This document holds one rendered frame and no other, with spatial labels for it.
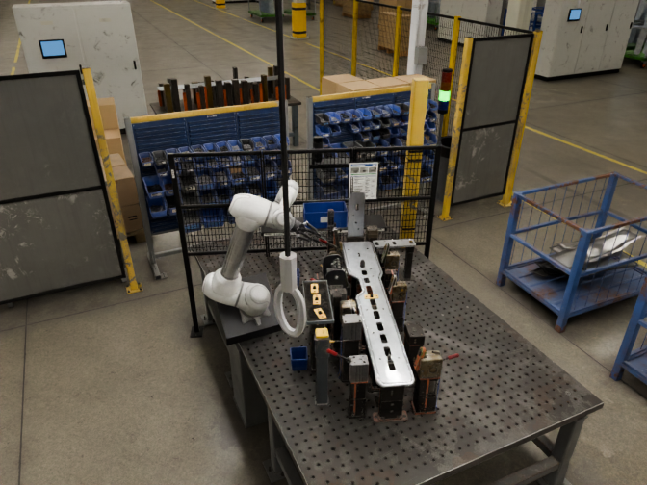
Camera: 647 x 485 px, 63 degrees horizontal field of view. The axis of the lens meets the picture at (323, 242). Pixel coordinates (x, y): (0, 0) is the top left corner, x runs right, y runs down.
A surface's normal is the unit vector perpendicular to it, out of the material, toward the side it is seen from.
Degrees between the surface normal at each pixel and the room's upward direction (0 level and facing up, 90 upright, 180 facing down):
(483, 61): 90
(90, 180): 93
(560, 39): 90
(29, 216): 89
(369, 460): 0
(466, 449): 0
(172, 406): 0
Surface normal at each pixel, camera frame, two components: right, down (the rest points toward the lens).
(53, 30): 0.42, 0.45
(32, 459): 0.00, -0.87
